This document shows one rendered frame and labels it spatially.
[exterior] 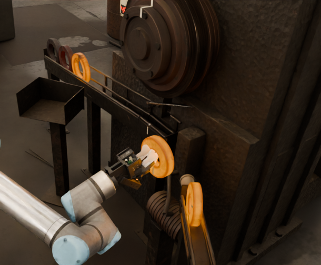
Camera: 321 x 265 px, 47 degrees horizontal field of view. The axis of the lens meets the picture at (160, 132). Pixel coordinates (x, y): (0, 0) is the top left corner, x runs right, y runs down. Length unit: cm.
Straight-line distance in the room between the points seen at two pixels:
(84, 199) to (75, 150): 152
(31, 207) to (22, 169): 146
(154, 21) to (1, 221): 145
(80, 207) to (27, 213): 16
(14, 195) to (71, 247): 24
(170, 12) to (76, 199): 72
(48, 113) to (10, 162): 76
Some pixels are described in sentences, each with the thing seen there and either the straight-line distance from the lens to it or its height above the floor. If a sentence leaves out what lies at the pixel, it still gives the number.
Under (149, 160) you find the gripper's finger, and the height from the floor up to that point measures 85.
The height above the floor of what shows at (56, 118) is 60.
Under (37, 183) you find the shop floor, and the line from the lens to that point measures 245.
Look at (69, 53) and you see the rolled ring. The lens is 232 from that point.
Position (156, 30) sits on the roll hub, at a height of 120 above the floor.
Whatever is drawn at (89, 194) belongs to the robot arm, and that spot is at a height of 82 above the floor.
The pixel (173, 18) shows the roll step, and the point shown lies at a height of 124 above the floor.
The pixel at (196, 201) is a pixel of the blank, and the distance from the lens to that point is 126.
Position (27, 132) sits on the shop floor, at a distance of 291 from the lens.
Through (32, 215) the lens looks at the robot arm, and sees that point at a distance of 112.
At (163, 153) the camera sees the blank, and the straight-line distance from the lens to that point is 125.
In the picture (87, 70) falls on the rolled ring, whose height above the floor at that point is 71.
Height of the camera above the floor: 165
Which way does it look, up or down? 35 degrees down
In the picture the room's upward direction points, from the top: 6 degrees clockwise
